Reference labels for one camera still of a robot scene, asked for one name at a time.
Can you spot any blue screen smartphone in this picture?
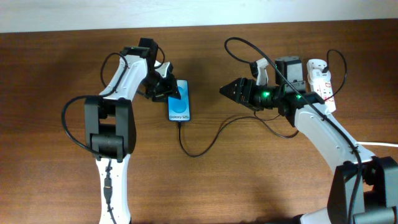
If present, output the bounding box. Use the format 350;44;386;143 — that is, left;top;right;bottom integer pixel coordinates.
168;80;190;122

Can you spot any black USB charging cable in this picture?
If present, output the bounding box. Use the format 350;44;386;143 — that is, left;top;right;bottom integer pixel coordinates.
177;49;348;158

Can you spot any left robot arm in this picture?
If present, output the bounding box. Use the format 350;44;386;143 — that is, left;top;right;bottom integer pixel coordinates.
85;38;181;223

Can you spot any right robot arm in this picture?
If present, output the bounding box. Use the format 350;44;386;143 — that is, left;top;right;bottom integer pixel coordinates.
220;56;397;223

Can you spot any white USB charger plug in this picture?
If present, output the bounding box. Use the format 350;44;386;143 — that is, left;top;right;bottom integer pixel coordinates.
307;69;331;84

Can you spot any white power strip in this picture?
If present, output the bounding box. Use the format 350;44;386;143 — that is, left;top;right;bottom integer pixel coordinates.
307;59;336;113

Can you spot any left black camera cable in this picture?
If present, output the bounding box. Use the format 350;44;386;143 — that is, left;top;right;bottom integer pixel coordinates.
61;52;130;224

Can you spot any black camera cable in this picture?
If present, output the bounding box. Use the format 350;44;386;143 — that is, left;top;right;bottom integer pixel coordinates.
224;37;364;224
61;52;130;224

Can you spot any right black camera cable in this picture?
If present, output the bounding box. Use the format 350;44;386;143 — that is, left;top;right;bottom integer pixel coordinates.
224;37;364;224

